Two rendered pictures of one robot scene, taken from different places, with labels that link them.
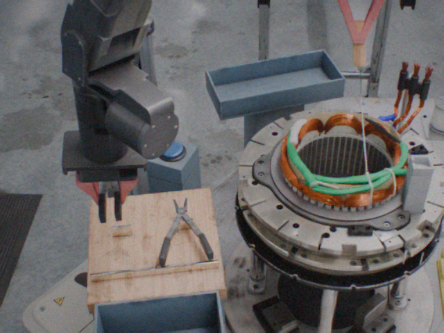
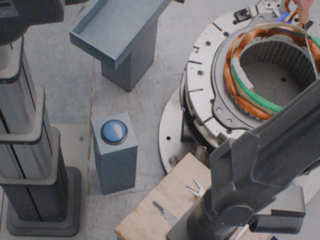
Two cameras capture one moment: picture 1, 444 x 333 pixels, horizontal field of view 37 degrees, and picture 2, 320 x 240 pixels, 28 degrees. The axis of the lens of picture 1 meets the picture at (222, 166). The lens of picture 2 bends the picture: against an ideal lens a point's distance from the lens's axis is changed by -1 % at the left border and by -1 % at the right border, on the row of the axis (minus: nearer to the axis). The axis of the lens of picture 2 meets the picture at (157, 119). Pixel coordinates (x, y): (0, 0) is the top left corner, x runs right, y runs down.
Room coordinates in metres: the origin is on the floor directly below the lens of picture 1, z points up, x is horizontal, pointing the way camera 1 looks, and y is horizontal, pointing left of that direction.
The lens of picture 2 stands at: (0.53, 0.37, 2.14)
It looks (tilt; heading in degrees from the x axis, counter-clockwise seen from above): 66 degrees down; 311
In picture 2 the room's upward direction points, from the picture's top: 8 degrees clockwise
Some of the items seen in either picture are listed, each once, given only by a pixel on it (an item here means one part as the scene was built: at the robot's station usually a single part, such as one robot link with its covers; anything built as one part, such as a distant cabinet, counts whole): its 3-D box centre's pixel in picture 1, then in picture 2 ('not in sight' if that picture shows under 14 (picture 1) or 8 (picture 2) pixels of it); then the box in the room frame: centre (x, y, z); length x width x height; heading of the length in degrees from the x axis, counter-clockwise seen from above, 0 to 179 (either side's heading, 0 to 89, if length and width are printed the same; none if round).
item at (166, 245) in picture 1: (164, 250); not in sight; (0.60, 0.08, 1.09); 0.04 x 0.01 x 0.02; 171
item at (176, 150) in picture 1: (171, 149); (114, 131); (0.87, 0.09, 1.04); 0.04 x 0.04 x 0.01
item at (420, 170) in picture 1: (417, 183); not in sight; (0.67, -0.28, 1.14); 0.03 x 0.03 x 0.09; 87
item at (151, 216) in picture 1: (154, 246); (195, 230); (0.64, 0.10, 1.05); 0.20 x 0.19 x 0.02; 6
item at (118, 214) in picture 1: (118, 205); not in sight; (0.60, 0.14, 1.19); 0.04 x 0.01 x 0.02; 5
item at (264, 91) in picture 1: (272, 131); (128, 37); (1.06, -0.11, 0.92); 0.25 x 0.11 x 0.28; 104
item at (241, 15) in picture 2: not in sight; (242, 15); (0.88, -0.24, 1.09); 0.03 x 0.02 x 0.02; 74
